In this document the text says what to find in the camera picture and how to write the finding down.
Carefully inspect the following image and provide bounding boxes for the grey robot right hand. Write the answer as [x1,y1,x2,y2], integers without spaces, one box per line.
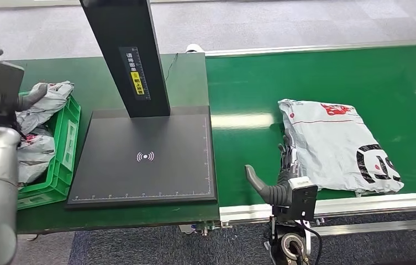
[244,135,303,206]

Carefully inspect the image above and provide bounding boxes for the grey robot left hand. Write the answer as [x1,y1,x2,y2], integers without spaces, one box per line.
[0,49,50,115]

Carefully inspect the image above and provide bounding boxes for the grey mailer bag red print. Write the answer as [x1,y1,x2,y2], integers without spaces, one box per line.
[15,81,75,136]

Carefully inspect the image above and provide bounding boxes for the green conveyor belt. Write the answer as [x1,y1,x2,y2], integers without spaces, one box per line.
[204,43,416,208]

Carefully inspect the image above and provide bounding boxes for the green plastic crate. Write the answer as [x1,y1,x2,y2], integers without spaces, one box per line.
[0,91,82,211]

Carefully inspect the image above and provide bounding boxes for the crumpled grey mailer bag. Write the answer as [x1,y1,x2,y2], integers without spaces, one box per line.
[16,125,57,186]

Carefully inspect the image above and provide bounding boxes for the large mailer bag black print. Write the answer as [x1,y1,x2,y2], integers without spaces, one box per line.
[277,98,406,195]

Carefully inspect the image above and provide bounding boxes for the ruler label with yellow tag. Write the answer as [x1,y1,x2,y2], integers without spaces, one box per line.
[118,46,152,100]

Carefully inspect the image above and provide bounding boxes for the black scanner column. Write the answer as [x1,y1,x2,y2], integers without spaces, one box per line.
[79,0,172,119]

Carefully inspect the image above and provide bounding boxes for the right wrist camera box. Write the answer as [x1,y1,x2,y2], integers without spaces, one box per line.
[287,176,319,222]

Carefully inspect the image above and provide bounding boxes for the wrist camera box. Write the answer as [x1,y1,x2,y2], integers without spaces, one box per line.
[0,61,25,115]
[287,176,319,222]

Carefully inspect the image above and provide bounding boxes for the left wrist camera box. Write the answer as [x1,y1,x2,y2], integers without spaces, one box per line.
[0,61,25,115]

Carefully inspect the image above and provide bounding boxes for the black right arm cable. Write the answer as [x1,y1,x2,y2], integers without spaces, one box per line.
[298,219,323,265]

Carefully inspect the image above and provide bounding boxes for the aluminium conveyor frame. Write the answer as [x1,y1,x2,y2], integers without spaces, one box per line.
[204,39,416,245]

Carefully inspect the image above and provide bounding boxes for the black scanner base plate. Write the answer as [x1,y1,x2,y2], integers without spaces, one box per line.
[64,105,219,210]

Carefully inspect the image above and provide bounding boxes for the thin black table cable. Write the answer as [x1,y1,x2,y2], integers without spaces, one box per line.
[165,53,180,82]

